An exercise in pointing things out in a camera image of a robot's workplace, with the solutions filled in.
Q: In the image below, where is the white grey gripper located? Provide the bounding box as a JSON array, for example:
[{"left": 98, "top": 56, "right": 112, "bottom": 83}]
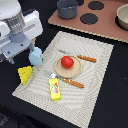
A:
[{"left": 0, "top": 10, "right": 43, "bottom": 64}]

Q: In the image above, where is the yellow cheese wedge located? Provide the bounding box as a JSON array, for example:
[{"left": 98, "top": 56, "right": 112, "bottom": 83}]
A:
[{"left": 18, "top": 66, "right": 32, "bottom": 85}]

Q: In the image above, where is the red toy tomato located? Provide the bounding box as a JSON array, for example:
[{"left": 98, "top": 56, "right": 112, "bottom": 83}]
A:
[{"left": 61, "top": 56, "right": 74, "bottom": 68}]

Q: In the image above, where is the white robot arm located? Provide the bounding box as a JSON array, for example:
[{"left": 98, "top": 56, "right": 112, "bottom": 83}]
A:
[{"left": 0, "top": 0, "right": 43, "bottom": 64}]

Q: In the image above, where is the round wooden plate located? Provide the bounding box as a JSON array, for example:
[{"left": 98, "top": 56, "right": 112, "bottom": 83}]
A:
[{"left": 55, "top": 55, "right": 82, "bottom": 78}]

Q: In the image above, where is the dark grey cooking pot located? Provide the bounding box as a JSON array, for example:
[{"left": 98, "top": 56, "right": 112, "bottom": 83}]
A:
[{"left": 57, "top": 0, "right": 78, "bottom": 19}]

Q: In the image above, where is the beige woven placemat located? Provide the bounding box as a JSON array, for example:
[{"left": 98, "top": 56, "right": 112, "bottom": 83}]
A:
[{"left": 12, "top": 31, "right": 113, "bottom": 128}]

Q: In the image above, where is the yellow butter box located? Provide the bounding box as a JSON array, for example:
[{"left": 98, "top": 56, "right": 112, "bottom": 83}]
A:
[{"left": 49, "top": 78, "right": 61, "bottom": 101}]

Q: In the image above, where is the cream bowl on stove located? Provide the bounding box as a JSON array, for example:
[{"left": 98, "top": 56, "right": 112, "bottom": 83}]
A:
[{"left": 117, "top": 4, "right": 128, "bottom": 30}]

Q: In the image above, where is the wooden handled toy fork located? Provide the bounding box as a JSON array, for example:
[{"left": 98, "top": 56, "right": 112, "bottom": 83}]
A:
[{"left": 44, "top": 70, "right": 84, "bottom": 88}]

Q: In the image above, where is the wooden handled toy knife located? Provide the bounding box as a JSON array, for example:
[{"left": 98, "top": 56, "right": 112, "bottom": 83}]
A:
[{"left": 58, "top": 49, "right": 97, "bottom": 63}]

